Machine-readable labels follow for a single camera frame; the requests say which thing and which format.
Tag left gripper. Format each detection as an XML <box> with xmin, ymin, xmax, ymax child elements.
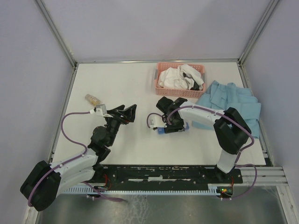
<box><xmin>103</xmin><ymin>104</ymin><xmax>136</xmax><ymax>146</ymax></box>

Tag blue weekly pill organizer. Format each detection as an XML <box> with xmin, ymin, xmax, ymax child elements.
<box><xmin>157</xmin><ymin>123</ymin><xmax>189</xmax><ymax>134</ymax></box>

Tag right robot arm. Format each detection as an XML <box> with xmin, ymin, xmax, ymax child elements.
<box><xmin>147</xmin><ymin>97</ymin><xmax>254</xmax><ymax>182</ymax></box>

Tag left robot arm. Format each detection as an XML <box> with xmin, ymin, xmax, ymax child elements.
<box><xmin>20</xmin><ymin>104</ymin><xmax>137</xmax><ymax>211</ymax></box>

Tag clear pill bottle yellow pills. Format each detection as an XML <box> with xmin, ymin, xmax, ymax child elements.
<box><xmin>85</xmin><ymin>94</ymin><xmax>101</xmax><ymax>107</ymax></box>

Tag pink plastic basket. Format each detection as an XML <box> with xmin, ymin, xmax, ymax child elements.
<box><xmin>154</xmin><ymin>62</ymin><xmax>206</xmax><ymax>98</ymax></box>

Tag white cloth in basket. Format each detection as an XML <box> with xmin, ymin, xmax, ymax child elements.
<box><xmin>157</xmin><ymin>64</ymin><xmax>204</xmax><ymax>91</ymax></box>

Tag light blue cloth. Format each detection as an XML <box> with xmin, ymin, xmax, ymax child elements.
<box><xmin>196</xmin><ymin>81</ymin><xmax>262</xmax><ymax>139</ymax></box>

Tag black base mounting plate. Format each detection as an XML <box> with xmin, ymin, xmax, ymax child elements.
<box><xmin>87</xmin><ymin>165</ymin><xmax>243</xmax><ymax>191</ymax></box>

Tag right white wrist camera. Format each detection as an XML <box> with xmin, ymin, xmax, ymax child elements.
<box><xmin>149</xmin><ymin>115</ymin><xmax>166</xmax><ymax>129</ymax></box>

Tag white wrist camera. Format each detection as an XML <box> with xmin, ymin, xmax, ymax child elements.
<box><xmin>149</xmin><ymin>115</ymin><xmax>166</xmax><ymax>129</ymax></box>
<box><xmin>89</xmin><ymin>104</ymin><xmax>112</xmax><ymax>118</ymax></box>

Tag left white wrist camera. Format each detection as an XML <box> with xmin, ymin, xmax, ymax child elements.
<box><xmin>89</xmin><ymin>104</ymin><xmax>112</xmax><ymax>118</ymax></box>

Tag white slotted cable duct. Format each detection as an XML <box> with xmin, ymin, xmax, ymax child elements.
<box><xmin>63</xmin><ymin>184</ymin><xmax>223</xmax><ymax>195</ymax></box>

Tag aluminium front rail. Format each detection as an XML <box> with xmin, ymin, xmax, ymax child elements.
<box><xmin>34</xmin><ymin>166</ymin><xmax>287</xmax><ymax>186</ymax></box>

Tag left aluminium frame post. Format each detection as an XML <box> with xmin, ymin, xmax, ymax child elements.
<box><xmin>34</xmin><ymin>0</ymin><xmax>77</xmax><ymax>68</ymax></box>

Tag aluminium frame post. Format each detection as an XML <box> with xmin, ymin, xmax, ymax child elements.
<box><xmin>238</xmin><ymin>0</ymin><xmax>281</xmax><ymax>67</ymax></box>
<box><xmin>34</xmin><ymin>0</ymin><xmax>77</xmax><ymax>68</ymax></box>

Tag right aluminium frame post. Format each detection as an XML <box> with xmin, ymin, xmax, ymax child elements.
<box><xmin>238</xmin><ymin>0</ymin><xmax>281</xmax><ymax>67</ymax></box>

